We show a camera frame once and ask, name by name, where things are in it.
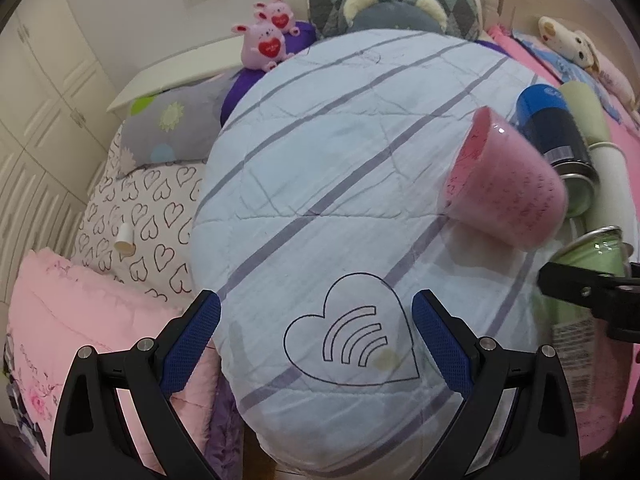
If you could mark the pink bunny plush toy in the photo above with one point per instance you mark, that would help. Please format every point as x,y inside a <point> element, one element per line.
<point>280,16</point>
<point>265,45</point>

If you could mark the green spray can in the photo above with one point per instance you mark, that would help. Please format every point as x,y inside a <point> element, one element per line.
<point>582,280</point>

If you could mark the small white paper cup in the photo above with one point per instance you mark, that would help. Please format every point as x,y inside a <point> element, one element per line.
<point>124,240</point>

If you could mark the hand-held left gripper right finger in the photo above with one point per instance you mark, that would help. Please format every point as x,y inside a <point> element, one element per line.
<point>442,345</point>

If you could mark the heart print pillow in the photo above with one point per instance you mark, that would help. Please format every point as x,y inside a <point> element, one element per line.
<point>145,210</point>

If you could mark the light blue striped quilt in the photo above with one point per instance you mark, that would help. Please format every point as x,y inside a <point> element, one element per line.
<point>320,170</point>

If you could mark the purple pillow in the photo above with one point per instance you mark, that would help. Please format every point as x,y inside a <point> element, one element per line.
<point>237,91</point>

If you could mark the white dog plush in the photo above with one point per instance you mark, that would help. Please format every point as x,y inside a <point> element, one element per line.
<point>565,67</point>

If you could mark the light green cylinder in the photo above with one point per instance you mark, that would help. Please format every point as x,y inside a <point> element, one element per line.
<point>585,110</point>

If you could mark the grey bear plush toy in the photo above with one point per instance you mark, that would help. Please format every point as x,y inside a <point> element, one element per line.
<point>390,14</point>

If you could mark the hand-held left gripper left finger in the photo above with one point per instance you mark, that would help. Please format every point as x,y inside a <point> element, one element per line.
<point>192,342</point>

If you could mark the white cylindrical tube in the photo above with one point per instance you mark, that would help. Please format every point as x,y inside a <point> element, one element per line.
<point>611,185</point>

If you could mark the white wardrobe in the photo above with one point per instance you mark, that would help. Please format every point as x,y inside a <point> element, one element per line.
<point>45,90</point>

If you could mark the white plush dog toy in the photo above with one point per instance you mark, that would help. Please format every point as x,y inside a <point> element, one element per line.
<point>570,39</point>

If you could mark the pink plastic cup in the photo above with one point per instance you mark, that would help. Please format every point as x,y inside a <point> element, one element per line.
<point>505,185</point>

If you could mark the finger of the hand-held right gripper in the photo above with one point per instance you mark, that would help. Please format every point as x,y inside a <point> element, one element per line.
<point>575,280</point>

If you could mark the grey floral pillow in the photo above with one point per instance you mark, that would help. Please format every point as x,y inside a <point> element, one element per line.
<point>170,120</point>

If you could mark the blue spray can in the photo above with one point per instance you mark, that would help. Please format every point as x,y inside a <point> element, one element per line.
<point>555,132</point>

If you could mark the pink bed sheet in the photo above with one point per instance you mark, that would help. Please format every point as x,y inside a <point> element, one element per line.
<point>622,110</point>

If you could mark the white bed headboard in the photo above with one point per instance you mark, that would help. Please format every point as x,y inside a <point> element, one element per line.
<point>165,75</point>

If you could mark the pink embroidered quilt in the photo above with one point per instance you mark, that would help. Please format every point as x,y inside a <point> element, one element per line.
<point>90,305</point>

